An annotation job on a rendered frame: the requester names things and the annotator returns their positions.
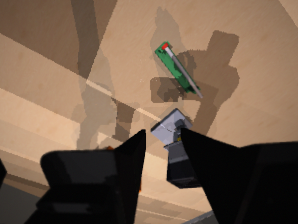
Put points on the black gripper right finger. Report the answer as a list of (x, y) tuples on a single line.
[(229, 174)]

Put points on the grey metal pin with dark red head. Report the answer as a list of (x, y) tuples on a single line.
[(165, 46)]

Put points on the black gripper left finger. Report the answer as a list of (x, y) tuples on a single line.
[(120, 168)]

